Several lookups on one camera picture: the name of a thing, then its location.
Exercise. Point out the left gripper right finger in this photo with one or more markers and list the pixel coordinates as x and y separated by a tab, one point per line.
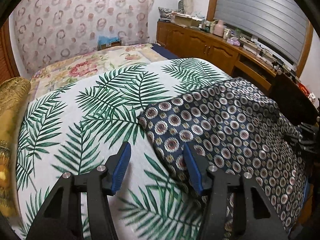
253	215

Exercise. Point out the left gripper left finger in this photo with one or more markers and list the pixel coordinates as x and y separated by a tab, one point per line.
60	214

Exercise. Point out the navy patterned medallion garment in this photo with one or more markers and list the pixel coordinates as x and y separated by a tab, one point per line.
237	128

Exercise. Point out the wooden sideboard cabinet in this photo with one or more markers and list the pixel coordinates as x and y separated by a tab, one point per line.
233	60

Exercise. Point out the palm leaf print blanket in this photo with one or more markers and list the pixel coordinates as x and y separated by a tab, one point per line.
77	127

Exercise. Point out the grey window blind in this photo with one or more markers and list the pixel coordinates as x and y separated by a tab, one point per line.
280	23

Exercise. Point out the pink thermos jug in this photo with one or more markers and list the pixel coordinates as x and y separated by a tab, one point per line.
219	28

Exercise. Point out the cardboard box on cabinet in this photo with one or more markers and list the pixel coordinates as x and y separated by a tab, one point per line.
187	20

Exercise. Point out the gold patterned folded cloth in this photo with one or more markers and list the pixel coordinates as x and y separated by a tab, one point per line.
14	100

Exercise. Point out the navy bed sheet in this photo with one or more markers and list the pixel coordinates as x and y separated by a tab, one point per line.
163	52

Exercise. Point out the floral beige quilt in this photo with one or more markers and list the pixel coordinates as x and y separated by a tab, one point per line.
80	67

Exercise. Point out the brown louvered wardrobe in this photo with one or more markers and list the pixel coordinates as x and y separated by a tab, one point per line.
8	67

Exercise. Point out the blue bag on box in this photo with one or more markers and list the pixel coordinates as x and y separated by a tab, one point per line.
107	42

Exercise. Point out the circle patterned sheer curtain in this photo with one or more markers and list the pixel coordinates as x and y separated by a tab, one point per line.
49	31

